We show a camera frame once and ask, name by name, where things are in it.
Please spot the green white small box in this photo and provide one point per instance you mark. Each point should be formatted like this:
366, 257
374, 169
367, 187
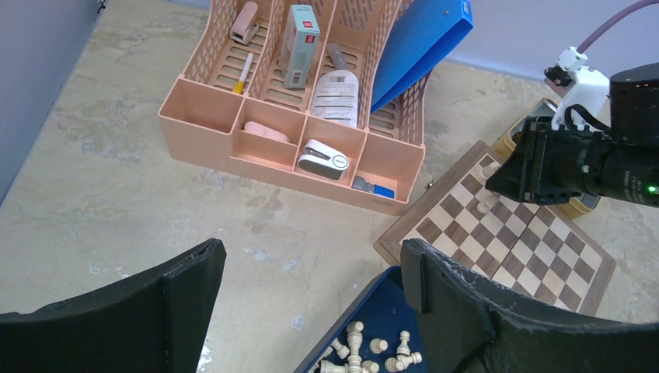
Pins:
299, 43

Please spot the wooden chess board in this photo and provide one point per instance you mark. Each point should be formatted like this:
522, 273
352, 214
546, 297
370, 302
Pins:
535, 250

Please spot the dark blue tray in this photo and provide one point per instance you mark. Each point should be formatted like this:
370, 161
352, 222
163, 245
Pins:
382, 307

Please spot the white stapler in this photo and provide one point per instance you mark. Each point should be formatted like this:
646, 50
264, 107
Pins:
322, 160

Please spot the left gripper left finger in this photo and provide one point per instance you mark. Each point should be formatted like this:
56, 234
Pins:
152, 321

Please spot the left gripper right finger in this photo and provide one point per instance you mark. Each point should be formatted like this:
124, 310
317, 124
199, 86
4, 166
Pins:
469, 323

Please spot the white labelled tube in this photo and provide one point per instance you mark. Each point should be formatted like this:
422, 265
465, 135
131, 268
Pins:
336, 94

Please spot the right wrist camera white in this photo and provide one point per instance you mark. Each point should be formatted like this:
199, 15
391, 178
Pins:
576, 84

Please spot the blue folder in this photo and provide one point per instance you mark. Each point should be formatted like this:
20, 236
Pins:
423, 35

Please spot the pink eraser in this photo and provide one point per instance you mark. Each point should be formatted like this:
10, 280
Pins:
261, 130

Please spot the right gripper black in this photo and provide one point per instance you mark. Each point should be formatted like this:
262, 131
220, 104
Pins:
545, 167

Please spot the yellow metal tin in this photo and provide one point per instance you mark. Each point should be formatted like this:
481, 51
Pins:
507, 142

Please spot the light chess piece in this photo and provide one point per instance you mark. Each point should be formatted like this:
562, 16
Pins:
487, 171
487, 202

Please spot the pink plastic desk organizer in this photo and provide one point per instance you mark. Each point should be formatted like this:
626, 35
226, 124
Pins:
203, 119

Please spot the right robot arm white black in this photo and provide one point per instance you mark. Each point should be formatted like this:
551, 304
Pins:
622, 160

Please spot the yellow white marker pen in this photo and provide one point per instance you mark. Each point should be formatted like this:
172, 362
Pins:
240, 85

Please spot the pink small stapler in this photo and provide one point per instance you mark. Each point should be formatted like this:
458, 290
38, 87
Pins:
245, 27

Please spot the pile of light chess pieces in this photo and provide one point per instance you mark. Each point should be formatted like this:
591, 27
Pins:
353, 350

